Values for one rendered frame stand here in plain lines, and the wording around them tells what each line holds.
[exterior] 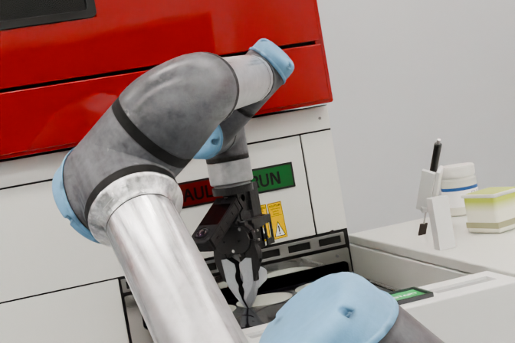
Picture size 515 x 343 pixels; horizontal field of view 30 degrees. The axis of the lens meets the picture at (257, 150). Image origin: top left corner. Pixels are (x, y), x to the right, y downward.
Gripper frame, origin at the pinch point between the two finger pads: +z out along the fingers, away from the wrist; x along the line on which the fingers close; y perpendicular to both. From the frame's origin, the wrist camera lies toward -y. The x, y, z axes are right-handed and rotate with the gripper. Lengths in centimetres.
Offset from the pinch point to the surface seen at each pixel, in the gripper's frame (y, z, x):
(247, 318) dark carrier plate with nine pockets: -5.9, 1.4, -4.2
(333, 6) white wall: 177, -62, 63
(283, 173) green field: 21.5, -19.1, 1.1
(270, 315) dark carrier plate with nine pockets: -3.9, 1.4, -7.2
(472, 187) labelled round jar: 42, -10, -28
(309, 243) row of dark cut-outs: 23.7, -4.8, -0.7
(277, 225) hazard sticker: 19.3, -9.6, 3.2
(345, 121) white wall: 174, -20, 65
